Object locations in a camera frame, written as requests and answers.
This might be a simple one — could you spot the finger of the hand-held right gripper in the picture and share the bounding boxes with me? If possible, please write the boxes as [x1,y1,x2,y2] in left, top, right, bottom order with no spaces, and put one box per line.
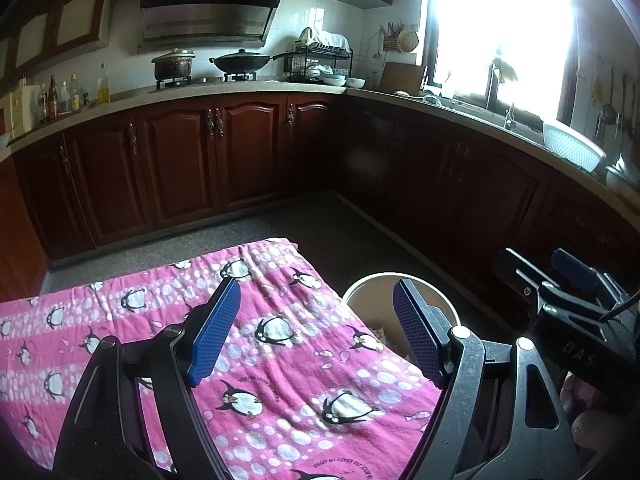
[551,249,617,311]
[495,248,558,313]

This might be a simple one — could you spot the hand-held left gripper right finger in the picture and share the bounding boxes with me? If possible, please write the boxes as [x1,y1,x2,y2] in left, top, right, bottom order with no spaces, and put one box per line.
[392,279,583,480]

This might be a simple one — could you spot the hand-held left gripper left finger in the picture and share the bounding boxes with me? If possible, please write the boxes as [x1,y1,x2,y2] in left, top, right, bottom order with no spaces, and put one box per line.
[52,276,242,480]

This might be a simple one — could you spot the white plastic bucket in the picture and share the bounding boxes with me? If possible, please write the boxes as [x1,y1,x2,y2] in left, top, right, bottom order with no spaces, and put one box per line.
[342,272,462,363]

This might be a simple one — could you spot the pink penguin print blanket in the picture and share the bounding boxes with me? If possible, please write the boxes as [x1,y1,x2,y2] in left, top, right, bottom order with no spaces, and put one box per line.
[0,237,443,480]

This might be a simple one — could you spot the white plastic colander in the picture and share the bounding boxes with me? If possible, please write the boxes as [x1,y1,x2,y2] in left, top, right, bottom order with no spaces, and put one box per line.
[542,122,607,173]

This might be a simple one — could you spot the hanging kitchen utensils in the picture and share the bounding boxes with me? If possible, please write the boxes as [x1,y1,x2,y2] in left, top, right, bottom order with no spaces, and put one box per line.
[592,65,640,147]

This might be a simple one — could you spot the wooden lower cabinets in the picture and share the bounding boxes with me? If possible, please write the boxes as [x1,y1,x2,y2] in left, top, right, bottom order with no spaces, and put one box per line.
[0,92,640,321]

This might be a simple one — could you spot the steel faucet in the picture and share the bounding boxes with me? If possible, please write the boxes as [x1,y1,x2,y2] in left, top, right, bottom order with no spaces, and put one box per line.
[487,57,519,129]

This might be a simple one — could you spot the wooden cutting board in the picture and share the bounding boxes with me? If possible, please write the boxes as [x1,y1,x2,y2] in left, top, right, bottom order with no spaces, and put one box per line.
[378,62,427,96]

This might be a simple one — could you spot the grey kitchen countertop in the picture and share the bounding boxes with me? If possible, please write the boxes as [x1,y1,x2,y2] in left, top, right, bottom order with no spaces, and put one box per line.
[0,80,640,221]

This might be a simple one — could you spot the gas stove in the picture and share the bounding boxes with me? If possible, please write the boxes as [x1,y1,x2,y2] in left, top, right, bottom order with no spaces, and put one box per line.
[155,72,258,92]

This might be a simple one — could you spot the bright window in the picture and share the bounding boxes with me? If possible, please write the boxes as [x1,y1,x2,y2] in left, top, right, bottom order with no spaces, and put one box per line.
[425,0,581,126]

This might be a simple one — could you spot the black cooking pot with lid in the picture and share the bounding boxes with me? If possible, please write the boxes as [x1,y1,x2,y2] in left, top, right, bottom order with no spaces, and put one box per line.
[151,48,197,81]

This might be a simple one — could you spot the chopstick holder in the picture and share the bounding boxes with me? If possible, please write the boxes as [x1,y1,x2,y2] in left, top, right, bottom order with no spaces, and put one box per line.
[382,20,406,53]

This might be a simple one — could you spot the black wok with lid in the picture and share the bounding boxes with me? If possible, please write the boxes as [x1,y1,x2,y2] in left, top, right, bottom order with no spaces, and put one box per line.
[209,49,301,75]

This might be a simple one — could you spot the brown bottle red label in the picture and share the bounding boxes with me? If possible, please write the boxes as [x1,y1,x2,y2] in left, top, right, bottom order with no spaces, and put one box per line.
[47,75,61,120]

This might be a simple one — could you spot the black dish rack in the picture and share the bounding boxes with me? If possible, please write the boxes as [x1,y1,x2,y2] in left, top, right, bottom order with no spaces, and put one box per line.
[284,27,354,86]

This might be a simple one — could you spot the cream red microwave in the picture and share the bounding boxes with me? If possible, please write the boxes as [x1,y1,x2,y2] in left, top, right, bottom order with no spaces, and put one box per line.
[0,85,42,142]

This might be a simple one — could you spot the black steel range hood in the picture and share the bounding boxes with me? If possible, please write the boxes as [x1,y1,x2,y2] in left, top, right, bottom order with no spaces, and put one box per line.
[139,0,292,51]

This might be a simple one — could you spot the wooden glass door upper cabinet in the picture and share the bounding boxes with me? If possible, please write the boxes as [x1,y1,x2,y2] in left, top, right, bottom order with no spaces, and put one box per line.
[0,0,111,68]

